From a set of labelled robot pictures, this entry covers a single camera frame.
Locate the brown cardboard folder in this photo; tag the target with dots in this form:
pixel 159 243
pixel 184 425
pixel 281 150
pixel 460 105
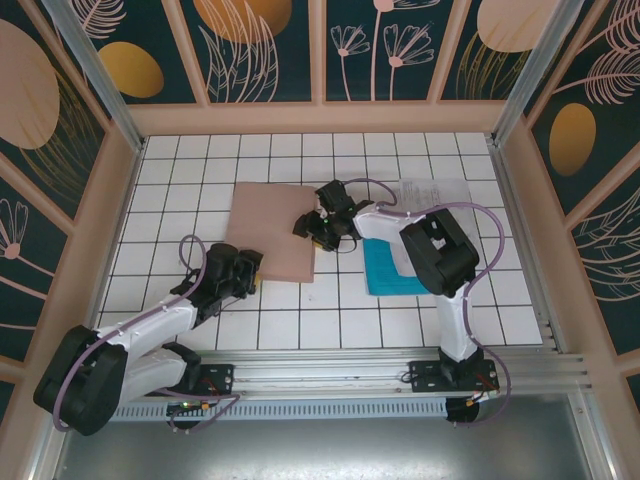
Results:
pixel 270 225

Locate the white printed drawing sheet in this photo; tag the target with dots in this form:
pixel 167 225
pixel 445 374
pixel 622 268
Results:
pixel 450 192

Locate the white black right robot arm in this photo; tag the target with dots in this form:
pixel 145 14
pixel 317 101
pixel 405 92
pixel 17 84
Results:
pixel 375 227

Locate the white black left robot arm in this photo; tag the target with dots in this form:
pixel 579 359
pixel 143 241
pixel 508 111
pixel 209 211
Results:
pixel 160 325

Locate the small green-lit circuit board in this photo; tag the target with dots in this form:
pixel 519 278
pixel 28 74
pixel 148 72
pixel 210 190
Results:
pixel 187 406

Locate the grey sheet metal plate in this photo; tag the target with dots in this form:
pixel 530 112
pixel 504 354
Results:
pixel 320 450

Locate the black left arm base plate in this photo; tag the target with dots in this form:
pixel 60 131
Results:
pixel 220 372

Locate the aluminium mounting rail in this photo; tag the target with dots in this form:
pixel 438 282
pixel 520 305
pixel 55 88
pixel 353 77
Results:
pixel 320 372

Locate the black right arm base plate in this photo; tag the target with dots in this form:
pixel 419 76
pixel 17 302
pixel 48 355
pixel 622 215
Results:
pixel 425 377

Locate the aluminium side rail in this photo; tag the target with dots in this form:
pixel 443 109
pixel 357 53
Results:
pixel 530 260

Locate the aluminium frame post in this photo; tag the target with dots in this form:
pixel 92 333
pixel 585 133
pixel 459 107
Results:
pixel 107 90
pixel 525 85

